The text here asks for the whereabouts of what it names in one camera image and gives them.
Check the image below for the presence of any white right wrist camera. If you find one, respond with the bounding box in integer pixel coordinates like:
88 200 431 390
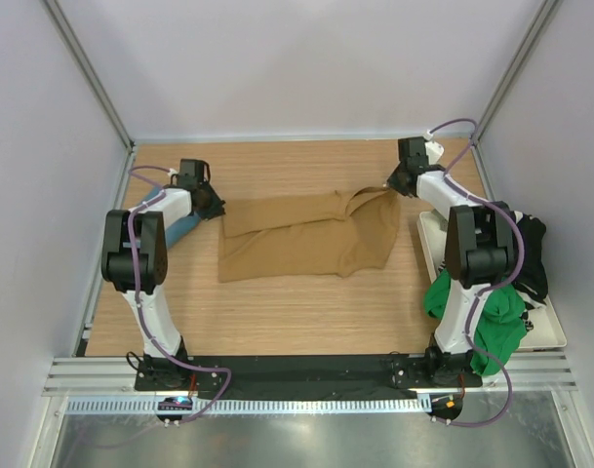
422 131 445 165

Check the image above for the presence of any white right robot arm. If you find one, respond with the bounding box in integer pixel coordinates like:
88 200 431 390
386 136 524 386

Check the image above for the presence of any left aluminium frame post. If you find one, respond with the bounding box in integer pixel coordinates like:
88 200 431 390
41 0 135 150

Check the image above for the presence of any blue tank top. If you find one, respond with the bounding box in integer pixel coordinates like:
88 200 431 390
139 188 201 250

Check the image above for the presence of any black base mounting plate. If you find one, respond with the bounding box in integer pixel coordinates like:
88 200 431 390
126 351 482 402

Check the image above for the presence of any white slotted cable duct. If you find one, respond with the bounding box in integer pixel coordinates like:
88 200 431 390
65 395 431 416

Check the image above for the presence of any green garment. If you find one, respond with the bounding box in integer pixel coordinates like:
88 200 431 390
423 269 527 364

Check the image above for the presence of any right aluminium frame post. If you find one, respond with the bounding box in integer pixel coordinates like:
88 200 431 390
473 0 562 144

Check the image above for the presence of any black garment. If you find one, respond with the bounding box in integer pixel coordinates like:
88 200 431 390
512 211 549 307

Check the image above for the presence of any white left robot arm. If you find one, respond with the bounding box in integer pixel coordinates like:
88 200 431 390
100 159 224 390

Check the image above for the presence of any white laundry tray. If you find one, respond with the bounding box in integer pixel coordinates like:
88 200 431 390
417 212 567 351

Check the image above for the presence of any aluminium frame post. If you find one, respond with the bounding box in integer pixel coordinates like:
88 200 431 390
41 0 135 150
473 0 562 144

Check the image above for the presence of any tan garment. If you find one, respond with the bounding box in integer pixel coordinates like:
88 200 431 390
218 187 401 283

